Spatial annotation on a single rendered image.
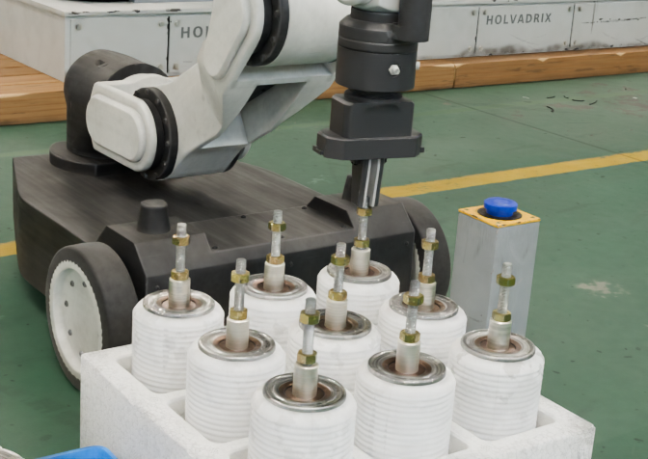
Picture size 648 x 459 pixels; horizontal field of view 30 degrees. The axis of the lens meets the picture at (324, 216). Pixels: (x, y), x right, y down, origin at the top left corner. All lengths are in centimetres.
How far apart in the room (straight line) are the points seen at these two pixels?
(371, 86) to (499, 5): 277
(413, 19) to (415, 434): 43
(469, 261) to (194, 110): 51
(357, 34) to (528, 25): 289
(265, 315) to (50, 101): 188
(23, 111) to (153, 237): 152
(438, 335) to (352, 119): 25
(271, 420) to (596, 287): 122
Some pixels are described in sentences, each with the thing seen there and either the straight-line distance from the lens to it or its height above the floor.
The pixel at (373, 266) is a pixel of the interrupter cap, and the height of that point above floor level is 25.
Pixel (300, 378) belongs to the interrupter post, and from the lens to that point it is 108.
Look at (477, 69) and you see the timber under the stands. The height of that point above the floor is 5.
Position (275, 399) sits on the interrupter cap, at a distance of 108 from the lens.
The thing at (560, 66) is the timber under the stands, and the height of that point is 5.
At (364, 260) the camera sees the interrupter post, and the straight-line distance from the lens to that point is 139.
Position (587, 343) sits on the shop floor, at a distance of 195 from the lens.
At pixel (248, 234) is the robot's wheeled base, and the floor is 19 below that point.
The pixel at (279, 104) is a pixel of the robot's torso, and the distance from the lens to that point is 174.
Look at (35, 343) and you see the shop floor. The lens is 182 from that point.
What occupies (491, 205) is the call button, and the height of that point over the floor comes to 33.
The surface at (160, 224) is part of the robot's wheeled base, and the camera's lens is 162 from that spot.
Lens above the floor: 73
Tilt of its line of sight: 17 degrees down
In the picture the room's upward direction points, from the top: 4 degrees clockwise
